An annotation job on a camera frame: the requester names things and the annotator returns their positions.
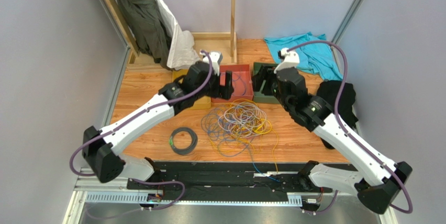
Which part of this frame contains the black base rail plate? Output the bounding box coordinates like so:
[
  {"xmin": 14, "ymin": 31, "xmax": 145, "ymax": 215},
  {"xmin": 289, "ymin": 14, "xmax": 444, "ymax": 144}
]
[{"xmin": 127, "ymin": 161, "xmax": 332, "ymax": 202}]

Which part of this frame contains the aluminium frame rail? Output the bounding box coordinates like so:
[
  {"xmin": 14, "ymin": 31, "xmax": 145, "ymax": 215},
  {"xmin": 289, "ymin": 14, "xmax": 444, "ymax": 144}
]
[{"xmin": 63, "ymin": 161, "xmax": 397, "ymax": 223}]

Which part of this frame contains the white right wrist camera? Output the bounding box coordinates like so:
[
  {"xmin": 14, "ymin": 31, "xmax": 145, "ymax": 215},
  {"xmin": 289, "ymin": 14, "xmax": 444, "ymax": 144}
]
[{"xmin": 274, "ymin": 48, "xmax": 300, "ymax": 74}]

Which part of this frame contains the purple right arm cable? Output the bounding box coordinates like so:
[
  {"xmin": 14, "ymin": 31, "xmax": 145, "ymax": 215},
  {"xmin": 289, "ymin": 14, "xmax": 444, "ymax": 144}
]
[{"xmin": 286, "ymin": 40, "xmax": 414, "ymax": 215}]

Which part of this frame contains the cyan cloth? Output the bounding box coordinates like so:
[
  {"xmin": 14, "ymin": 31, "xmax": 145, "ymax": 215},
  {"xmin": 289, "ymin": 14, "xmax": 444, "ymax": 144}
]
[{"xmin": 264, "ymin": 32, "xmax": 343, "ymax": 81}]

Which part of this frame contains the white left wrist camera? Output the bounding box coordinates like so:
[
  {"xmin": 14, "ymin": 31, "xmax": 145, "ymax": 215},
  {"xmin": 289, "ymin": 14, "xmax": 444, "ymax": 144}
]
[{"xmin": 199, "ymin": 50, "xmax": 222, "ymax": 76}]

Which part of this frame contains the yellow cable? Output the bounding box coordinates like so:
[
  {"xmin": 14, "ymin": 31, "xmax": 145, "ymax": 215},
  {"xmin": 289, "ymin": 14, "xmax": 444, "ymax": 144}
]
[{"xmin": 207, "ymin": 98, "xmax": 280, "ymax": 174}]

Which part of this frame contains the white cloth hanging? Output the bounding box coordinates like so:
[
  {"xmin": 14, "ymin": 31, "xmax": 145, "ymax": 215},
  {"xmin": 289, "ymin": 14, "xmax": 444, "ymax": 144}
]
[{"xmin": 155, "ymin": 0, "xmax": 200, "ymax": 70}]

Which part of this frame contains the black cloth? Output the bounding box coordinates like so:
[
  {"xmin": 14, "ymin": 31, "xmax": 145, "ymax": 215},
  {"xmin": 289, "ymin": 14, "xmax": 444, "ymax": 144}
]
[{"xmin": 315, "ymin": 80, "xmax": 359, "ymax": 149}]

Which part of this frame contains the white cable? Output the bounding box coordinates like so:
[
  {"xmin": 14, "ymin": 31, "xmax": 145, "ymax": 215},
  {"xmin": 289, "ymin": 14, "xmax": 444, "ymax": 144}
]
[{"xmin": 217, "ymin": 102, "xmax": 268, "ymax": 139}]

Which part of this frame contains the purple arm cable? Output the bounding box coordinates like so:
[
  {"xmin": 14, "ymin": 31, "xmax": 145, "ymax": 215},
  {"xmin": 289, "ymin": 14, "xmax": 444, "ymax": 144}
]
[
  {"xmin": 286, "ymin": 40, "xmax": 414, "ymax": 215},
  {"xmin": 69, "ymin": 50, "xmax": 214, "ymax": 177}
]

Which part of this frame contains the olive green cloth hanging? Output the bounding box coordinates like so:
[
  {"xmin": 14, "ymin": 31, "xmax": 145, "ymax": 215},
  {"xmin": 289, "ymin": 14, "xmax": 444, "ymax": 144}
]
[{"xmin": 117, "ymin": 0, "xmax": 172, "ymax": 70}]

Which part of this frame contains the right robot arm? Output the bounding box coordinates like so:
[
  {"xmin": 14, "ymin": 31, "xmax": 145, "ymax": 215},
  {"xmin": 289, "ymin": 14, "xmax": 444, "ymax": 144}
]
[{"xmin": 252, "ymin": 64, "xmax": 412, "ymax": 214}]

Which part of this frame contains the yellow plastic bin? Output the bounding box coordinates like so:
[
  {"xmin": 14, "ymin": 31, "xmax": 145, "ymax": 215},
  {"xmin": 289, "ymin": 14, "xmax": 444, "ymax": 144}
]
[{"xmin": 172, "ymin": 69, "xmax": 211, "ymax": 110}]

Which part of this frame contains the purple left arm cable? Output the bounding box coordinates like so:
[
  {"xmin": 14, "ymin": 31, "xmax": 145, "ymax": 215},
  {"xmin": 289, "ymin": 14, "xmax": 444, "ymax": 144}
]
[{"xmin": 69, "ymin": 50, "xmax": 214, "ymax": 177}]

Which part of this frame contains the green plastic bin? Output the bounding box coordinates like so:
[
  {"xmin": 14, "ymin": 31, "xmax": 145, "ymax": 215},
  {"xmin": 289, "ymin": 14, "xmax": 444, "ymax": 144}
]
[{"xmin": 251, "ymin": 62, "xmax": 288, "ymax": 104}]

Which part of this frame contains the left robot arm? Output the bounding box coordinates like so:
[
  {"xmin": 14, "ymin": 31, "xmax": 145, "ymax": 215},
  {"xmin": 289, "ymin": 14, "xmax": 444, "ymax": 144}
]
[{"xmin": 82, "ymin": 61, "xmax": 234, "ymax": 183}]

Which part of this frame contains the wooden frame stand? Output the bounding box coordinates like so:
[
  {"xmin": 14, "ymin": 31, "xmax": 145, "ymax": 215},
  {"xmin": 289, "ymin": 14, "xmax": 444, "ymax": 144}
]
[{"xmin": 102, "ymin": 0, "xmax": 238, "ymax": 69}]

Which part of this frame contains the red plastic bin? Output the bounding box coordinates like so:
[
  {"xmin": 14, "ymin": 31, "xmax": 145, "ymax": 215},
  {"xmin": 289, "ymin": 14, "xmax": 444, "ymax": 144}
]
[{"xmin": 211, "ymin": 64, "xmax": 254, "ymax": 104}]

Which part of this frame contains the blue cable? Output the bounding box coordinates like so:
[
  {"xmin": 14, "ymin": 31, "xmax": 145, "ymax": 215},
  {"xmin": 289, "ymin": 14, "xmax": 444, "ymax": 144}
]
[{"xmin": 200, "ymin": 72, "xmax": 283, "ymax": 183}]

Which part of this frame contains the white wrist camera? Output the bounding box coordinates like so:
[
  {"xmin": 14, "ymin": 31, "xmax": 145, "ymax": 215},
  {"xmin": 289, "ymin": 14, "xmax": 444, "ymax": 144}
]
[
  {"xmin": 274, "ymin": 48, "xmax": 300, "ymax": 74},
  {"xmin": 199, "ymin": 50, "xmax": 222, "ymax": 76}
]

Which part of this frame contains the grey coiled cable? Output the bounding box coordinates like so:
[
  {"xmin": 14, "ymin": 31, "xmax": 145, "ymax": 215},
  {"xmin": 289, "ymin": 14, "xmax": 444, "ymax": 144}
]
[{"xmin": 169, "ymin": 127, "xmax": 198, "ymax": 156}]

